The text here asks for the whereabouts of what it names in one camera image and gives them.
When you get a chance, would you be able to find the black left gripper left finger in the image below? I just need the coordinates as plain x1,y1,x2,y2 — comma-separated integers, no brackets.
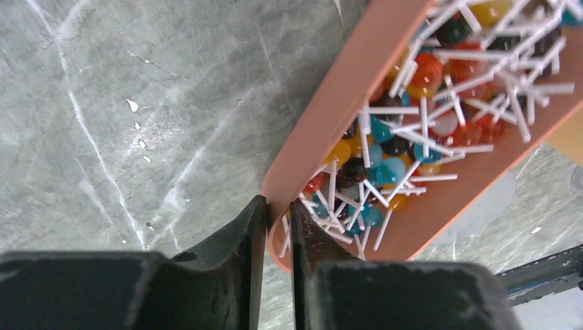
1,195,267,329

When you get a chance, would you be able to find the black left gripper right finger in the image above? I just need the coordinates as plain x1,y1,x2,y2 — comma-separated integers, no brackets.
289,201,520,329

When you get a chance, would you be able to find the pink oval lollipop tray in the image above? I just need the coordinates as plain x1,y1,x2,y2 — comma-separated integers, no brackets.
261,1,582,272

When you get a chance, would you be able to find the clear plastic jar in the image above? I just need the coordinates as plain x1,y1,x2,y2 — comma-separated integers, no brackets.
570,166,583,196

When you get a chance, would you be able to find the round metal jar lid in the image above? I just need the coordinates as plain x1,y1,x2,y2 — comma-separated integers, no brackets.
432,171,517,245

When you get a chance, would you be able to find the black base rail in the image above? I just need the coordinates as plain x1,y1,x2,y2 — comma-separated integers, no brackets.
496,245,582,307

